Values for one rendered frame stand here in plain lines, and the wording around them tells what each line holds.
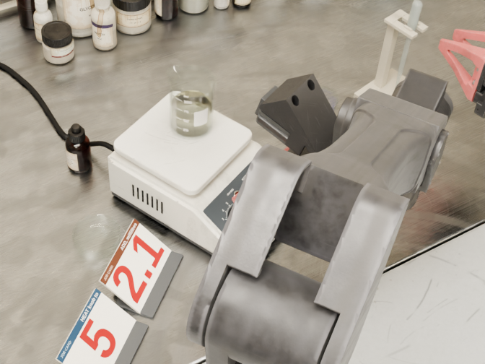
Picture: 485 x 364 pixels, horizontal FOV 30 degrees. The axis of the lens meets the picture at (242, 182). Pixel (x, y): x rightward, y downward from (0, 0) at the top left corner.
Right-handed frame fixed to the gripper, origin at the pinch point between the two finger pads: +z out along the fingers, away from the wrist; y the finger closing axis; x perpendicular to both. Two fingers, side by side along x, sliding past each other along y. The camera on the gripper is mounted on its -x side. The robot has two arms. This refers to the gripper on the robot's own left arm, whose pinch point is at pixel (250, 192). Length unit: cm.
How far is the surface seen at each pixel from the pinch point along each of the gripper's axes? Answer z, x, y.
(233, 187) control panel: 8.4, 2.1, -4.6
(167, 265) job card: 13.6, 5.4, 5.1
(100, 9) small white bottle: 32.6, -19.0, -18.7
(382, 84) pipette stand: 9.6, 7.9, -35.7
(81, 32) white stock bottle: 39.0, -17.2, -18.4
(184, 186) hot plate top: 9.2, -1.8, 0.4
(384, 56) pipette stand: 6.9, 3.8, -35.4
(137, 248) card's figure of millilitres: 14.2, 1.6, 6.8
